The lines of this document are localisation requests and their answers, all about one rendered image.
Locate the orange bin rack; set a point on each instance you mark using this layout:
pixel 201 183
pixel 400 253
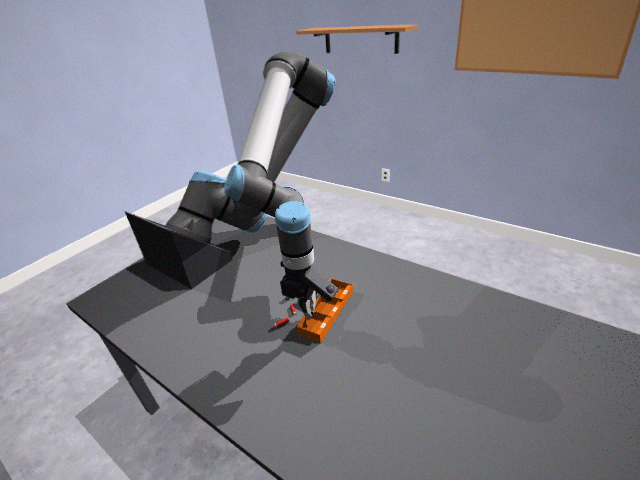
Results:
pixel 325 313

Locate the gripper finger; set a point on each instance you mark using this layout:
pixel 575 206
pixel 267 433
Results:
pixel 312 299
pixel 305 305

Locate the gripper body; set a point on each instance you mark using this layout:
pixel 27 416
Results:
pixel 293 284

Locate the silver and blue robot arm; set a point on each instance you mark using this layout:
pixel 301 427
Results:
pixel 251 194

